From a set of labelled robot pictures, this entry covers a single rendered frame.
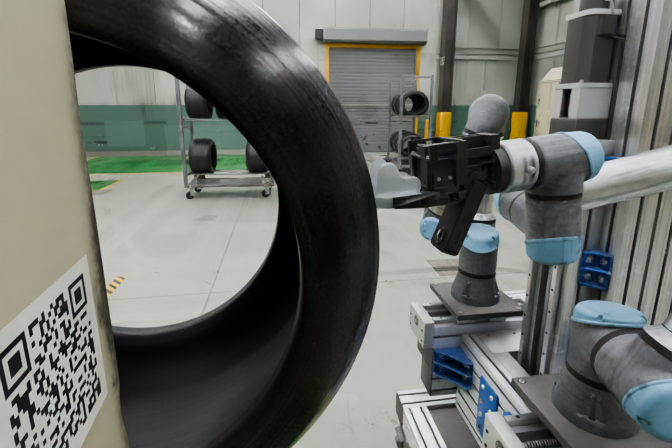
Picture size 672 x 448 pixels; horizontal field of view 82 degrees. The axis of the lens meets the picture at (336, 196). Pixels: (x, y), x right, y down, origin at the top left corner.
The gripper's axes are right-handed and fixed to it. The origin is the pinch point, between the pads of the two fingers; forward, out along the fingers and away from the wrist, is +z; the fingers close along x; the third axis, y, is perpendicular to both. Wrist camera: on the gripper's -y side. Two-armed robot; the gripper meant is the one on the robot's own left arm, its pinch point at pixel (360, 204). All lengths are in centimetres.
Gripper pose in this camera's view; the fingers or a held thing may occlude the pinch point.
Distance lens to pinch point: 51.6
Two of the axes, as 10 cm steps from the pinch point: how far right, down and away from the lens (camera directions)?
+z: -9.7, 1.5, -1.8
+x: 2.1, 2.2, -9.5
